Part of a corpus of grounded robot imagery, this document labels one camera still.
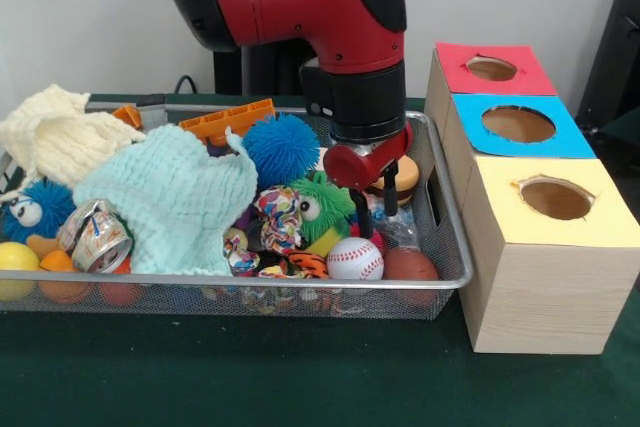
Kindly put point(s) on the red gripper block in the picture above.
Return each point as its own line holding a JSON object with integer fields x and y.
{"x": 350, "y": 169}

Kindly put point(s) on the clear plastic packet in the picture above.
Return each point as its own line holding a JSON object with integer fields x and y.
{"x": 400, "y": 229}

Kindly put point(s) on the toy hamburger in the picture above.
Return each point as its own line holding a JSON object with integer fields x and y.
{"x": 407, "y": 177}

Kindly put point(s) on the cream muslin cloth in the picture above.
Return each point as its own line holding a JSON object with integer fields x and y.
{"x": 60, "y": 142}

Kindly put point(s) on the wooden box with three holes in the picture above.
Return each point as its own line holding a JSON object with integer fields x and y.
{"x": 545, "y": 297}

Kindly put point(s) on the green spiky toy with eyes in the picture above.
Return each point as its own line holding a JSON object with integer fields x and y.
{"x": 325, "y": 197}

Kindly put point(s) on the white toy baseball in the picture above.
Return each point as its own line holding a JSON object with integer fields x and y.
{"x": 355, "y": 259}

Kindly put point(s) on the brown toy football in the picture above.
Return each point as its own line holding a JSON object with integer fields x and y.
{"x": 412, "y": 266}

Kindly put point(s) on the multicolour patterned cloth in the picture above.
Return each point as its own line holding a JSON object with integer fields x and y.
{"x": 280, "y": 219}

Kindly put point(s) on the plain blue spiky ball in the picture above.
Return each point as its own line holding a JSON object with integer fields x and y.
{"x": 282, "y": 144}

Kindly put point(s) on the mint green muslin cloth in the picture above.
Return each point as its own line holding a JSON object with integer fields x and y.
{"x": 170, "y": 202}

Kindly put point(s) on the dark green side table cloth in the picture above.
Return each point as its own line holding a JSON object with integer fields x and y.
{"x": 625, "y": 129}

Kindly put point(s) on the crushed silver drink can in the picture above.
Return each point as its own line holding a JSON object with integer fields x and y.
{"x": 97, "y": 242}

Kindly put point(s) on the black flat monitor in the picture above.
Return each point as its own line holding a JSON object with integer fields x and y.
{"x": 615, "y": 47}

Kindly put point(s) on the blue spiky ball with eyes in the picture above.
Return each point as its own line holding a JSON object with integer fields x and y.
{"x": 45, "y": 207}

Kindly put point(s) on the yellow smooth ball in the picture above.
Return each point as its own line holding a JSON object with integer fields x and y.
{"x": 17, "y": 259}

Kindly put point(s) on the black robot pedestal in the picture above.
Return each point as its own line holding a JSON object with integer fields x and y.
{"x": 270, "y": 72}

